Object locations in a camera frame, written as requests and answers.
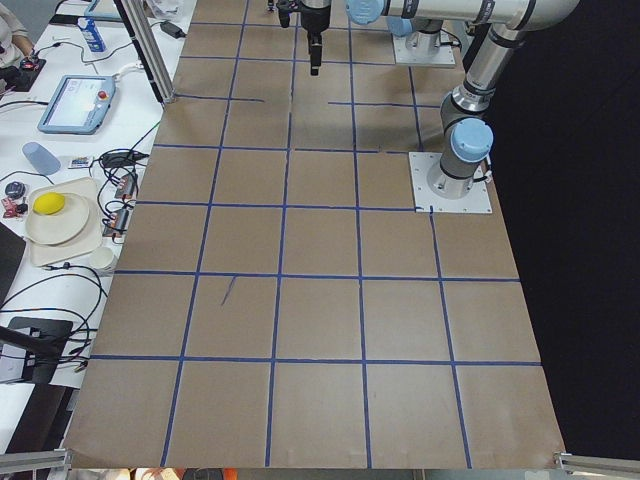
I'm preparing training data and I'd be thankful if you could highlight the white plate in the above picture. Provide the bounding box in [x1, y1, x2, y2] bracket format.
[25, 194, 90, 245]

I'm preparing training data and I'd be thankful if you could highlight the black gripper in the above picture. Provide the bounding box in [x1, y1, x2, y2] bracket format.
[277, 0, 331, 76]

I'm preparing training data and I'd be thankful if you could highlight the white paper cup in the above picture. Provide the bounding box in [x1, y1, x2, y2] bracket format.
[89, 247, 118, 276]

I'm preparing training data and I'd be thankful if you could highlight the teach pendant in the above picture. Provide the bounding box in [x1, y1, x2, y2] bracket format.
[37, 75, 116, 135]
[84, 0, 121, 22]

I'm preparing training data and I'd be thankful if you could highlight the beige tray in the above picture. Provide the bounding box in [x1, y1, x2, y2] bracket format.
[24, 177, 102, 267]

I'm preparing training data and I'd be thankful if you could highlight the aluminium frame post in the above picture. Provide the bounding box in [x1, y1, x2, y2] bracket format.
[114, 0, 175, 105]

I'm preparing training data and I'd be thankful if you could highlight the blue plastic cup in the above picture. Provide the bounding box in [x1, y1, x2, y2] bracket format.
[22, 142, 61, 176]

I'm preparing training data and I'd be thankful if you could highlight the yellow lemon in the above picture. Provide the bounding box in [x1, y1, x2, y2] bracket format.
[33, 192, 66, 215]

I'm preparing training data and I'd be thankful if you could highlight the black power adapter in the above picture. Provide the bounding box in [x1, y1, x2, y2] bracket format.
[160, 20, 186, 39]

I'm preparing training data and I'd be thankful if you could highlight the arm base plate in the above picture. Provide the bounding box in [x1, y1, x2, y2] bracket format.
[392, 31, 456, 69]
[408, 152, 492, 214]

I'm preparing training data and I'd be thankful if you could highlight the black stand base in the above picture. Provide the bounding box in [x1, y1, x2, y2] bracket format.
[1, 316, 73, 384]

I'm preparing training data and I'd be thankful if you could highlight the white milk carton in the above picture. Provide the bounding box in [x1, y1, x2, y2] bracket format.
[77, 17, 107, 53]

